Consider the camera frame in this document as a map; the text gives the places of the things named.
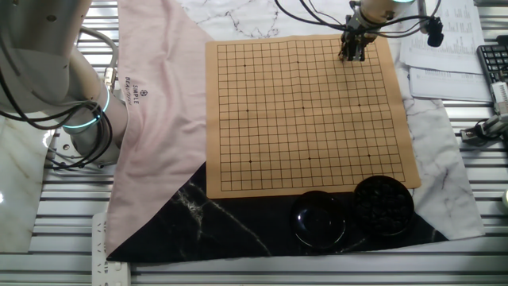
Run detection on beige marble pattern sheet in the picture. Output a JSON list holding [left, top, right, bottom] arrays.
[[0, 114, 56, 253]]

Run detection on printed paper sheet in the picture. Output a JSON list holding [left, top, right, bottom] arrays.
[[398, 0, 486, 75], [408, 66, 493, 103]]

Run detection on pink cloth with print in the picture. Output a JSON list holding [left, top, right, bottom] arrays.
[[105, 0, 215, 257]]

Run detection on white marble pattern cloth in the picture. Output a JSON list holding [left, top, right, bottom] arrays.
[[174, 0, 486, 242]]

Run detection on empty black bowl lid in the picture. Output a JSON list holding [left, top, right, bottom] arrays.
[[289, 190, 348, 250]]

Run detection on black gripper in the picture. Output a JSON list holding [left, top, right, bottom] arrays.
[[337, 14, 379, 63]]

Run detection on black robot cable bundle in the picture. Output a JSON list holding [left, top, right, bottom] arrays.
[[0, 67, 114, 172]]

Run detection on black marble pattern cloth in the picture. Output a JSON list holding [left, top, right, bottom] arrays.
[[106, 160, 449, 263]]

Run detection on grey robot hose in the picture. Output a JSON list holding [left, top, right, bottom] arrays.
[[77, 25, 120, 93]]

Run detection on black keyboard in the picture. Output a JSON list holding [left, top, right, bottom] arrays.
[[475, 43, 508, 87]]

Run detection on white power strip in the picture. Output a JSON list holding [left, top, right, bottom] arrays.
[[91, 212, 132, 286]]

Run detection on tan go board mat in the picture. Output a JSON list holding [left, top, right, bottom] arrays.
[[205, 34, 422, 199]]

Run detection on black bowl with go stones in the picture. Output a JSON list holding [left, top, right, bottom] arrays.
[[352, 175, 416, 238]]

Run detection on silver grilled device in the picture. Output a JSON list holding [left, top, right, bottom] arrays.
[[460, 81, 508, 145]]

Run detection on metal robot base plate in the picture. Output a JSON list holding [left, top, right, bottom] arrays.
[[45, 126, 121, 172]]

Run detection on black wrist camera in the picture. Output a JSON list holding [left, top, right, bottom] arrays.
[[416, 0, 445, 48]]

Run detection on black camera cable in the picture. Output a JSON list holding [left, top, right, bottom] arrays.
[[273, 0, 442, 41]]

